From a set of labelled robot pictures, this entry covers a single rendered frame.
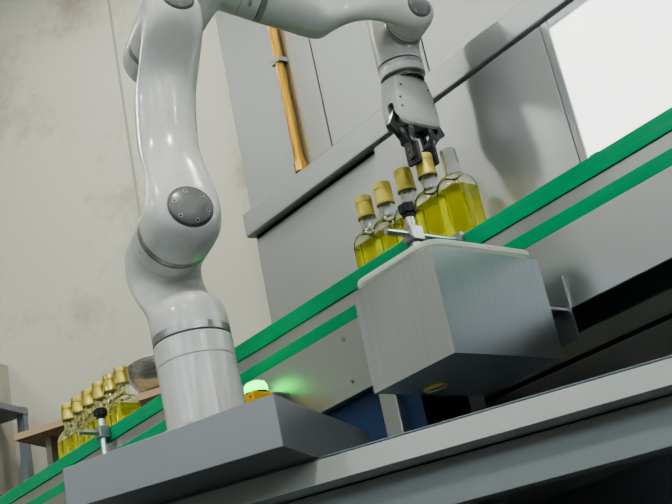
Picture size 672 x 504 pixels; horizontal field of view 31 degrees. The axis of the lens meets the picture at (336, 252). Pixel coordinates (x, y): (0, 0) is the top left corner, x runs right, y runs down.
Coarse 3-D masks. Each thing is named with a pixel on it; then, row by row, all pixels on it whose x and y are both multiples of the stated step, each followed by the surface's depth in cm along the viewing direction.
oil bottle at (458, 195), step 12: (444, 180) 208; (456, 180) 206; (468, 180) 208; (444, 192) 207; (456, 192) 205; (468, 192) 206; (444, 204) 207; (456, 204) 205; (468, 204) 205; (480, 204) 207; (444, 216) 207; (456, 216) 205; (468, 216) 203; (480, 216) 205; (456, 228) 204; (468, 228) 202
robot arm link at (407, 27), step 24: (264, 0) 214; (288, 0) 215; (312, 0) 217; (336, 0) 216; (360, 0) 214; (384, 0) 214; (408, 0) 215; (264, 24) 218; (288, 24) 217; (312, 24) 217; (336, 24) 216; (408, 24) 215
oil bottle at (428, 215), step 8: (424, 192) 212; (432, 192) 210; (416, 200) 213; (424, 200) 211; (432, 200) 210; (416, 208) 212; (424, 208) 211; (432, 208) 209; (416, 216) 212; (424, 216) 211; (432, 216) 209; (440, 216) 208; (424, 224) 210; (432, 224) 209; (440, 224) 208; (424, 232) 210; (432, 232) 209; (440, 232) 207
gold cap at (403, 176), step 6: (402, 168) 219; (408, 168) 219; (396, 174) 219; (402, 174) 219; (408, 174) 219; (396, 180) 219; (402, 180) 218; (408, 180) 218; (396, 186) 220; (402, 186) 218; (408, 186) 218; (414, 186) 218
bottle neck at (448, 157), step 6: (444, 150) 211; (450, 150) 210; (444, 156) 210; (450, 156) 210; (456, 156) 211; (444, 162) 210; (450, 162) 210; (456, 162) 210; (444, 168) 210; (450, 168) 209; (456, 168) 209
